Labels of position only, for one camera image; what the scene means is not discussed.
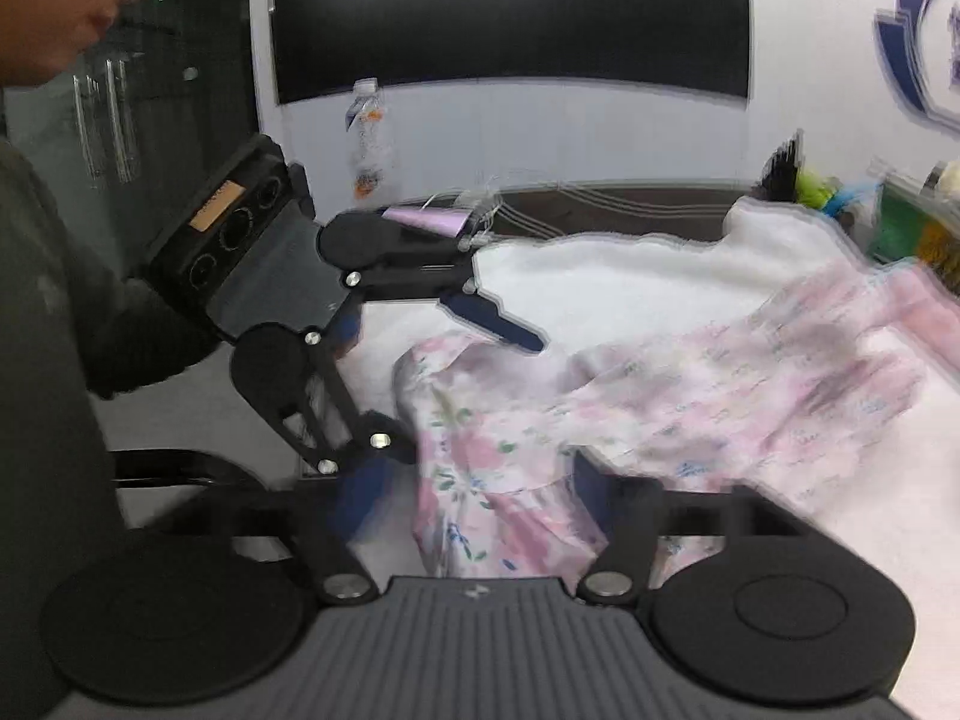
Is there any pink floral garment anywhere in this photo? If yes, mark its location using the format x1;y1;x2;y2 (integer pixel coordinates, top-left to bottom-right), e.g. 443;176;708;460
394;266;921;582

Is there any smartphone with lit screen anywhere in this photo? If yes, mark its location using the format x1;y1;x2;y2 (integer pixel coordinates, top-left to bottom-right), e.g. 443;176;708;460
382;206;472;239

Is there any plastic water bottle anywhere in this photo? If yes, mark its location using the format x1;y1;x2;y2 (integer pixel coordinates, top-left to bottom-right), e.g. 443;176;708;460
345;78;392;203

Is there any person in dark shirt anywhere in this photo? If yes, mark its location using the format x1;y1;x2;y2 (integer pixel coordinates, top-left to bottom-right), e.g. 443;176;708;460
2;0;220;718

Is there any white fluffy blanket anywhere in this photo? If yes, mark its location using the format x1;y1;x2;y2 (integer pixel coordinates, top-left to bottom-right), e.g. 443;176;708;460
328;196;960;720

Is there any yellow green black item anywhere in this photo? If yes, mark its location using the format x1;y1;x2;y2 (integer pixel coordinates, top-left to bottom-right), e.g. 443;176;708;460
755;130;857;218

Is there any white cable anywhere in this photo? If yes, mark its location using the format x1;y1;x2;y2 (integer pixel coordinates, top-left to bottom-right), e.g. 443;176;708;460
418;174;752;249

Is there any large black wall screen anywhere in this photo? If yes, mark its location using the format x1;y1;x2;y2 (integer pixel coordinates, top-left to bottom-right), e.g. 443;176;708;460
272;0;752;103

